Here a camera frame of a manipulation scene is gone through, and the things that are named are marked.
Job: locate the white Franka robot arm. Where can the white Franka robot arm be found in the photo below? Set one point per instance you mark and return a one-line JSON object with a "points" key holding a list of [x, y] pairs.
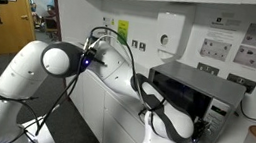
{"points": [[23, 73]]}

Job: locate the white robot base platform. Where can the white robot base platform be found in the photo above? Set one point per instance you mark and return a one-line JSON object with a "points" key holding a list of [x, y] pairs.
{"points": [[47, 141]]}

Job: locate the green clean after use sign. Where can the green clean after use sign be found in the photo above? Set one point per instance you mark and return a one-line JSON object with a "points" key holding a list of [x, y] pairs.
{"points": [[123, 27]]}

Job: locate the small white wall label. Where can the small white wall label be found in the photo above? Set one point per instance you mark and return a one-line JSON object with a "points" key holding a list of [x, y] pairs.
{"points": [[106, 21]]}

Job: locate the silver wall switch plate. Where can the silver wall switch plate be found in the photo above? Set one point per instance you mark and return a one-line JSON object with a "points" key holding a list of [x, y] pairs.
{"points": [[134, 43]]}

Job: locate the white base cabinets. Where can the white base cabinets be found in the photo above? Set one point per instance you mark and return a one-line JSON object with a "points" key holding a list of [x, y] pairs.
{"points": [[93, 100]]}

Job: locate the dark office chair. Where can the dark office chair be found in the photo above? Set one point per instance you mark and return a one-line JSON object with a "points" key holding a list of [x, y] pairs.
{"points": [[50, 23]]}

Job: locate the white paper towel dispenser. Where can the white paper towel dispenser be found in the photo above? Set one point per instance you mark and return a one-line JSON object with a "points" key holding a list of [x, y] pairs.
{"points": [[171, 27]]}

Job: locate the coffee machine text poster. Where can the coffee machine text poster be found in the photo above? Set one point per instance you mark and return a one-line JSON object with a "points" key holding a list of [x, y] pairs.
{"points": [[220, 34]]}

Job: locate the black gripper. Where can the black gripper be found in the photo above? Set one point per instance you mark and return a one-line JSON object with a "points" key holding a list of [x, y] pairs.
{"points": [[198, 130]]}

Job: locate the black wall socket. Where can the black wall socket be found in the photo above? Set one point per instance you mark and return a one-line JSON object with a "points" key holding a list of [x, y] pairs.
{"points": [[241, 82], [208, 69]]}

